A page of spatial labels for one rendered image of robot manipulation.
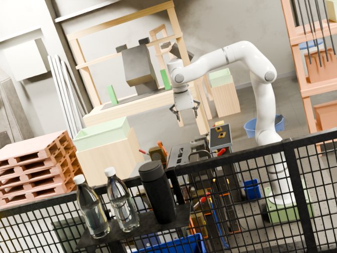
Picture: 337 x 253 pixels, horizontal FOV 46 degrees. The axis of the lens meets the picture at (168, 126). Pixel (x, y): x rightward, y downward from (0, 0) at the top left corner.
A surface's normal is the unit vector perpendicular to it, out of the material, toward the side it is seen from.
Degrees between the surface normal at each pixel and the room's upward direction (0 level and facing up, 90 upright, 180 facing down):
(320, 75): 90
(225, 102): 90
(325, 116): 90
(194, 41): 90
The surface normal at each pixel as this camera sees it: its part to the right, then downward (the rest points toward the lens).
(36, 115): -0.18, 0.34
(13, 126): 0.04, 0.29
